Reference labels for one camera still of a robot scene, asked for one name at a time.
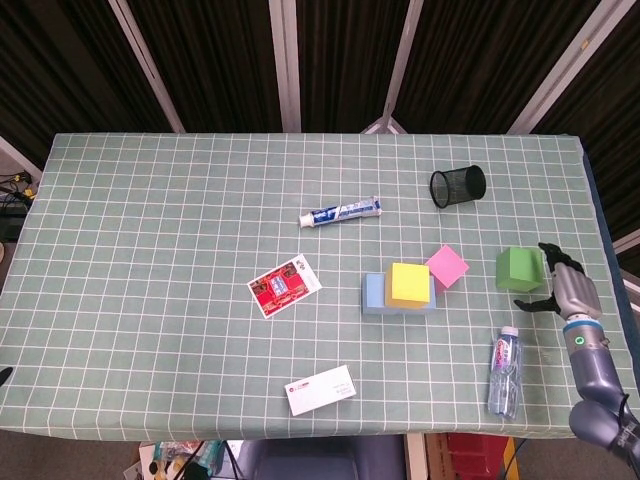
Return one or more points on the white cardboard box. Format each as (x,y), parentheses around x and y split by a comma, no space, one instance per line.
(320,391)

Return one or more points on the dark brown curtain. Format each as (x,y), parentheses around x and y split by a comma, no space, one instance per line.
(215,60)

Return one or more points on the green foam cube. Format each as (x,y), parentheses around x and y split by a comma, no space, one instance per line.
(520,270)

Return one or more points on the pink foam cube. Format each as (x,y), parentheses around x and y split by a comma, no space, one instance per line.
(447,265)

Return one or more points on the white screen frame post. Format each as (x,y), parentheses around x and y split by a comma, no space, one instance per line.
(286,65)
(565,65)
(147,65)
(400,65)

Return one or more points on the teal plastic package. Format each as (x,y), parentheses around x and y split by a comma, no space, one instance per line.
(210,452)

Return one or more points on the green checked tablecloth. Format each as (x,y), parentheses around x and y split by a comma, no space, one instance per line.
(150,250)

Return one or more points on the clear plastic water bottle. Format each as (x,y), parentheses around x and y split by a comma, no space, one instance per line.
(506,375)

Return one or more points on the yellow foam cube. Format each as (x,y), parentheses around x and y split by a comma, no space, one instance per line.
(407,285)

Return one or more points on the white table leg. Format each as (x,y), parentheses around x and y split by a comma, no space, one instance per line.
(416,457)

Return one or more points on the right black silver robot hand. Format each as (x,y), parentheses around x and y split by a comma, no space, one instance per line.
(575,290)

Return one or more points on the red plastic crate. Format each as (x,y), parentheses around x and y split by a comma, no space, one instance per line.
(475,450)

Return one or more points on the red blue postcard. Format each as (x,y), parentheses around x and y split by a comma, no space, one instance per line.
(282,287)

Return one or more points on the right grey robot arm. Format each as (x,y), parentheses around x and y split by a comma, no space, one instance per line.
(595,370)

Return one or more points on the black mesh pen holder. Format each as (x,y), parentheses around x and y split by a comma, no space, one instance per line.
(465,184)

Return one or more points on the blue white toothpaste tube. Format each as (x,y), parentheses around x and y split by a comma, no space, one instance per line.
(345,211)

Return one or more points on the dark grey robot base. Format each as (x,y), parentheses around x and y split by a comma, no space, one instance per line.
(310,460)

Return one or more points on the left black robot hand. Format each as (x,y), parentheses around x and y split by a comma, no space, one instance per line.
(4,376)

